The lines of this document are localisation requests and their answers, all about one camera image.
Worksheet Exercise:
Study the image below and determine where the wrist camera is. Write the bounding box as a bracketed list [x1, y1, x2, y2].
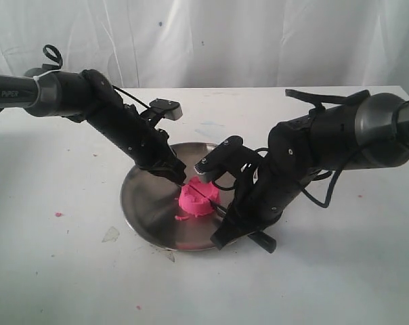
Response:
[149, 98, 183, 121]
[194, 135, 243, 183]

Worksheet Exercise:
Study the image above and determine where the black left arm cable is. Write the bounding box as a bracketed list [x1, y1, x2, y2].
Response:
[41, 43, 63, 70]

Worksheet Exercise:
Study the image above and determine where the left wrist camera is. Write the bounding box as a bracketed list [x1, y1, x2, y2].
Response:
[149, 98, 183, 121]

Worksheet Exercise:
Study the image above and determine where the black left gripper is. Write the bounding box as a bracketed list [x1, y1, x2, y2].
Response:
[129, 128, 186, 185]

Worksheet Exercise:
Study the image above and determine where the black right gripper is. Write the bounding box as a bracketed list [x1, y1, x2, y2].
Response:
[211, 145, 269, 250]

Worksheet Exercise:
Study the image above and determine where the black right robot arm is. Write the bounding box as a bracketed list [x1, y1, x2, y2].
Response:
[209, 89, 409, 252]

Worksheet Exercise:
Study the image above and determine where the pink dough strip crumb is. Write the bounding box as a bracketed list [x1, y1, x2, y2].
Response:
[175, 215, 190, 221]

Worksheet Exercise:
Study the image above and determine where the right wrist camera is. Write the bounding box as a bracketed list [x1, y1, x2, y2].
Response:
[194, 135, 243, 183]

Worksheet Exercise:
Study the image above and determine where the black knife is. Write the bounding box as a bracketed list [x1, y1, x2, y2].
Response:
[209, 200, 276, 253]

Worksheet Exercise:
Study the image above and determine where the pink clay lump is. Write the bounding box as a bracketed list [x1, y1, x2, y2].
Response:
[178, 176, 221, 217]

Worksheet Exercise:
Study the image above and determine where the round stainless steel plate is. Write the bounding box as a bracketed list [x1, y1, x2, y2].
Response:
[121, 142, 222, 251]

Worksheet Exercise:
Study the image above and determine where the white backdrop curtain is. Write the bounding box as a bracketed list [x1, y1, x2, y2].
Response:
[0, 1, 409, 91]

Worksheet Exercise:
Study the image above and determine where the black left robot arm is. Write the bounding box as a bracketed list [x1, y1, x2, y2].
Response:
[0, 68, 186, 185]

